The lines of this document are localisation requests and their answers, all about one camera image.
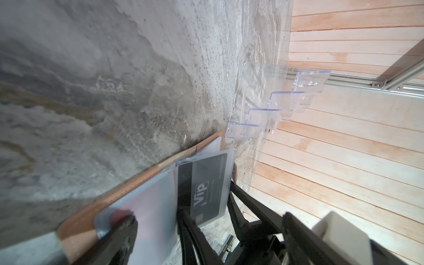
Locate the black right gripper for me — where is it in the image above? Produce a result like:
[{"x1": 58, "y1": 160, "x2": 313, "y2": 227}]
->
[{"x1": 225, "y1": 182, "x2": 404, "y2": 265}]

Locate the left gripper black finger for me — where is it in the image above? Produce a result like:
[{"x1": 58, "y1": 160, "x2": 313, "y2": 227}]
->
[{"x1": 74, "y1": 215, "x2": 138, "y2": 265}]

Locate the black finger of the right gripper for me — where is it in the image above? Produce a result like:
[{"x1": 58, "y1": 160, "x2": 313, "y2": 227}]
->
[{"x1": 177, "y1": 208, "x2": 223, "y2": 265}]

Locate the black VIP card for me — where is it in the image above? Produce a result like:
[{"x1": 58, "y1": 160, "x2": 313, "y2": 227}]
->
[{"x1": 177, "y1": 152, "x2": 228, "y2": 226}]

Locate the clear acrylic tiered organizer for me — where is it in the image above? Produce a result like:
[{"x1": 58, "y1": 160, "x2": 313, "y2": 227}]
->
[{"x1": 225, "y1": 62, "x2": 331, "y2": 140}]

